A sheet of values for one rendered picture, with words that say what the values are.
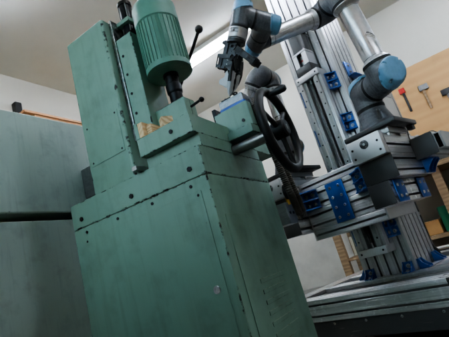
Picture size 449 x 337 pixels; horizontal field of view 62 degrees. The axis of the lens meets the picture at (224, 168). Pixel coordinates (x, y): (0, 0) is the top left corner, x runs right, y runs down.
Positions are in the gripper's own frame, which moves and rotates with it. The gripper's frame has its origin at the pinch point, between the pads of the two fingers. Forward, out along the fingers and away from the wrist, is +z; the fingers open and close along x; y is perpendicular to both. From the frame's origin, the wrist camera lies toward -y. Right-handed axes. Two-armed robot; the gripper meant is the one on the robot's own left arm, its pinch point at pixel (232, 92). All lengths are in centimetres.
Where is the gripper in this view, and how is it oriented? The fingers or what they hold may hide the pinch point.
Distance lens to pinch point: 144.6
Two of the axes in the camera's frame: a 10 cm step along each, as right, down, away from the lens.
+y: -8.5, -1.5, 5.1
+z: -1.8, 9.8, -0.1
